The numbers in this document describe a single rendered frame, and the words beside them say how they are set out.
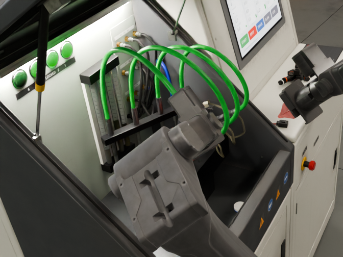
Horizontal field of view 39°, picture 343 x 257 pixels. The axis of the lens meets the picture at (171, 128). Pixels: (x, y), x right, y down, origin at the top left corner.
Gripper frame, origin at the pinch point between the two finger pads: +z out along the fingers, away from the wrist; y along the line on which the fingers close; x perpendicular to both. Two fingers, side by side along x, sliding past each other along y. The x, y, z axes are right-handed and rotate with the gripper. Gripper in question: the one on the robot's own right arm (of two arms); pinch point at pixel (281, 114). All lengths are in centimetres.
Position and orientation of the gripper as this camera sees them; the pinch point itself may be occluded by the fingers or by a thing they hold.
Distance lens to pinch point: 128.0
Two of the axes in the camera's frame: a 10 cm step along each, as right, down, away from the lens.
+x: -7.1, 4.5, -5.5
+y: -5.8, -8.1, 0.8
